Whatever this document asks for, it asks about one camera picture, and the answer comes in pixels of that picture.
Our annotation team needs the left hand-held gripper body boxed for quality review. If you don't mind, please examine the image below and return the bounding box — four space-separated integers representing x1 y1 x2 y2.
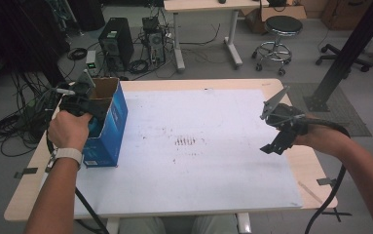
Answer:
56 69 107 119

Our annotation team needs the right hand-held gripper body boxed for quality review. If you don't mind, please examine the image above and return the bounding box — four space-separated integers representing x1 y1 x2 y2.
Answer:
261 86 309 136

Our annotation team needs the blue cardboard box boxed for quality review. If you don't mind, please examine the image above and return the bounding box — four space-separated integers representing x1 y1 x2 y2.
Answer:
82 77 130 169

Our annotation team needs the person's left hand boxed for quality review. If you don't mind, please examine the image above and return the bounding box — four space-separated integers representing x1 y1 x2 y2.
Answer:
47 110 93 151

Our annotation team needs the person's right hand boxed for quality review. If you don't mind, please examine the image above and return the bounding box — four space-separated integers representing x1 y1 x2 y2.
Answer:
292 117 345 154

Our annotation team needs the small grey power supply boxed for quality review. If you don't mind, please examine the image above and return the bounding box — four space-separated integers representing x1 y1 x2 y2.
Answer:
86 50 98 78

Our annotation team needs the grey floor mat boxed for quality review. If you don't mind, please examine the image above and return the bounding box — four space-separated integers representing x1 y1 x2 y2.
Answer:
285 82 373 137

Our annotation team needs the white wristwatch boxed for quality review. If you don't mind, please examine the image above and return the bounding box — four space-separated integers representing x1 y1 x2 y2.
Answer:
46 147 85 173

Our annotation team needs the black tape strip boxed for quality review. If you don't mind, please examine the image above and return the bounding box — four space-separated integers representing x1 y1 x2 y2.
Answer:
13 167 39 179
316 177 334 187

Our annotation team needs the black computer tower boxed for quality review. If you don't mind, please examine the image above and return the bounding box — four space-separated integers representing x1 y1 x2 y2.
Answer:
97 18 134 72

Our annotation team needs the black office chair base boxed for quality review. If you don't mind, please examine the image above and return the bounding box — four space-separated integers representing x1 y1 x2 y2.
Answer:
315 43 373 73

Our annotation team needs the white table leg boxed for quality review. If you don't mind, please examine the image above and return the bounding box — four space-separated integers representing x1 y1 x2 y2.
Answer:
237 213 252 234

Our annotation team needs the black tape cross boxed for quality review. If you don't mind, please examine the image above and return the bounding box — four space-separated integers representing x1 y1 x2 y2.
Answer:
320 208 353 223

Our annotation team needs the dark curtain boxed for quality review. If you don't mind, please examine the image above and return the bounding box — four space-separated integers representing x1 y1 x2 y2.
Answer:
0 0 69 96

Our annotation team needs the white paper sheet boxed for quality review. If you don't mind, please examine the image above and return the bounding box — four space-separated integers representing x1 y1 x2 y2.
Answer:
73 88 304 218

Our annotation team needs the black round stool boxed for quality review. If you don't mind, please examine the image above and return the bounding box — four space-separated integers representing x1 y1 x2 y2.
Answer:
251 15 304 76

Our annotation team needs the small open computer case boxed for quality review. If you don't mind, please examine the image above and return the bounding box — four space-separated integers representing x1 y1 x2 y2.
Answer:
141 16 168 65

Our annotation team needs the brown cardboard box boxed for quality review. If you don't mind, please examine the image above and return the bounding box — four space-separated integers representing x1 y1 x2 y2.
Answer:
243 4 308 35

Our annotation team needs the wooden cabinet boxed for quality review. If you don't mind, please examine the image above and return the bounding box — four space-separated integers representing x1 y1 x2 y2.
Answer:
319 0 373 32

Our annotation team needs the white desk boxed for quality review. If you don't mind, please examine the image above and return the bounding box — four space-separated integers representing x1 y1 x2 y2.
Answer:
163 0 270 73

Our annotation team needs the coiled black cable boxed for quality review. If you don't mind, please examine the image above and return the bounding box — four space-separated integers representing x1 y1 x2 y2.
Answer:
66 47 89 61

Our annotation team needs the bundle of black floor cables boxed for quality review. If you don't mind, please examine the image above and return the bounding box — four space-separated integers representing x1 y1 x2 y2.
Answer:
0 71 61 158

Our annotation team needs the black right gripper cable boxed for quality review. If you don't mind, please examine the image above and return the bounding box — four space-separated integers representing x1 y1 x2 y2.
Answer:
300 116 352 234

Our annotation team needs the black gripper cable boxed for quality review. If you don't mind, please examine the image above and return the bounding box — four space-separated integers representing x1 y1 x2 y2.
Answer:
300 116 352 234
45 128 110 234

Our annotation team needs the black metal stand post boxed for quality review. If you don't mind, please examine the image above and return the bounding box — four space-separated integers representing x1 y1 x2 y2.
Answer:
302 0 373 113

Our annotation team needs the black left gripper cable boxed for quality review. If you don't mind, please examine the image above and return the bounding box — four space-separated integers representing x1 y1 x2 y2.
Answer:
45 128 110 234

